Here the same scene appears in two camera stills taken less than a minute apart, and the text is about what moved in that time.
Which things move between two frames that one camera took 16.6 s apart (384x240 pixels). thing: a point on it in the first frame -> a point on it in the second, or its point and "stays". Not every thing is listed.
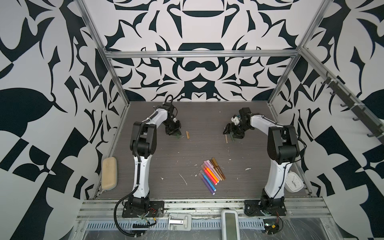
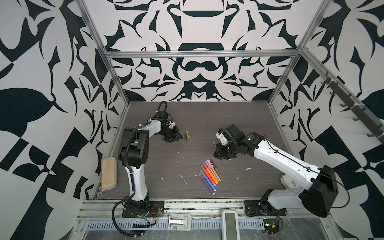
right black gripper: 230,127 -> 220,154
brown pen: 217,170 stays
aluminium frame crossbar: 108,52 stays
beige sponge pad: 109,173 stays
